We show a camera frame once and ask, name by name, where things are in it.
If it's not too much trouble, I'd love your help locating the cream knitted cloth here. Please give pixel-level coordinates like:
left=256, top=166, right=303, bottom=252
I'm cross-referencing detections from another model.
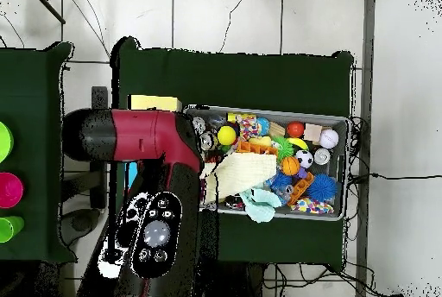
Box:
left=203, top=151, right=278, bottom=205

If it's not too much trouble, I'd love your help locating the wooden box with three holes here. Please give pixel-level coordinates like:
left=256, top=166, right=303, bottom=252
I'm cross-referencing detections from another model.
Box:
left=125, top=94, right=183, bottom=189

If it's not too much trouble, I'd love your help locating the yellow smooth ball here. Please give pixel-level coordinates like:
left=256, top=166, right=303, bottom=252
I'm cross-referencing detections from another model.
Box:
left=217, top=125, right=238, bottom=147

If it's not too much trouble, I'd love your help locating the green spiky ball with eyes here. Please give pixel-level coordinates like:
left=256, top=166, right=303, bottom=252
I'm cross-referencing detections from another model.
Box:
left=272, top=136, right=295, bottom=161

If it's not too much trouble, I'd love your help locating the light blue cloth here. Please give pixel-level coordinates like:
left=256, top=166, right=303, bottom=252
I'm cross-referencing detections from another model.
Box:
left=239, top=186, right=282, bottom=224

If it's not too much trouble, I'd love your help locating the dark green table cloth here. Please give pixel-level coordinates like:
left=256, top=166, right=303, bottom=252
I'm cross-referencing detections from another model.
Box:
left=108, top=36, right=355, bottom=272
left=0, top=41, right=78, bottom=264

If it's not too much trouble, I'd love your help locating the small orange basketball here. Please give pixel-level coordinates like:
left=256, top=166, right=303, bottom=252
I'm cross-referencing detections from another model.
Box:
left=281, top=155, right=301, bottom=176

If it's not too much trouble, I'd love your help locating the orange red ball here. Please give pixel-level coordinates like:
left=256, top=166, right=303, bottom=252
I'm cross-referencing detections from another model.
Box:
left=286, top=121, right=306, bottom=139

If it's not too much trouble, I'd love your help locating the small soccer ball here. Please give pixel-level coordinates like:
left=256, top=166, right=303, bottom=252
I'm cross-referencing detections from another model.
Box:
left=294, top=148, right=314, bottom=169

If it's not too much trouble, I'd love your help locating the blue spiky ball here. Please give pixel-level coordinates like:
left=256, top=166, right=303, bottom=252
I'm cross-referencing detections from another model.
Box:
left=306, top=173, right=338, bottom=203

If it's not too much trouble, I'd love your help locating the small white baseball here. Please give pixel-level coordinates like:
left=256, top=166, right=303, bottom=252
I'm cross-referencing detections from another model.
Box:
left=319, top=128, right=340, bottom=149

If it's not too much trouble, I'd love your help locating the black upright panel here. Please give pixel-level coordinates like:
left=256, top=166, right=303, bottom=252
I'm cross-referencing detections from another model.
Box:
left=90, top=85, right=109, bottom=210

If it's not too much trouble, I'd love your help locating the grey stand foot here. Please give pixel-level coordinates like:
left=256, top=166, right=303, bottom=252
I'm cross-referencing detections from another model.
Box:
left=60, top=208, right=102, bottom=246

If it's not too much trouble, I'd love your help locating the pink plastic cup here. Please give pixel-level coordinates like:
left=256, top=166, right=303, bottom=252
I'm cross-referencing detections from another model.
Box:
left=0, top=171, right=25, bottom=209

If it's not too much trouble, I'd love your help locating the neon green plastic cup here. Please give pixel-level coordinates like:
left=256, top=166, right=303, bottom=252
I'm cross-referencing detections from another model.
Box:
left=0, top=121, right=15, bottom=164
left=0, top=215, right=26, bottom=243

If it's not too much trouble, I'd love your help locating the black pole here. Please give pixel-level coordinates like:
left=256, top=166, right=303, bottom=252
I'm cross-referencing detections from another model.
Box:
left=28, top=0, right=66, bottom=25

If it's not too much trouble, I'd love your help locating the shallow wire mesh bin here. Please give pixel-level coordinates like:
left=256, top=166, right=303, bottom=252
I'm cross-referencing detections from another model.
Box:
left=182, top=104, right=350, bottom=222

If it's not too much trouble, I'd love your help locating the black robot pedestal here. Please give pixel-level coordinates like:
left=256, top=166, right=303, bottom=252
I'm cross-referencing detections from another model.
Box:
left=198, top=262, right=265, bottom=297

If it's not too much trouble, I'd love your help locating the black floor cable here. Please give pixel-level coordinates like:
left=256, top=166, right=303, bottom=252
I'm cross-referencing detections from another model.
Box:
left=346, top=172, right=442, bottom=181

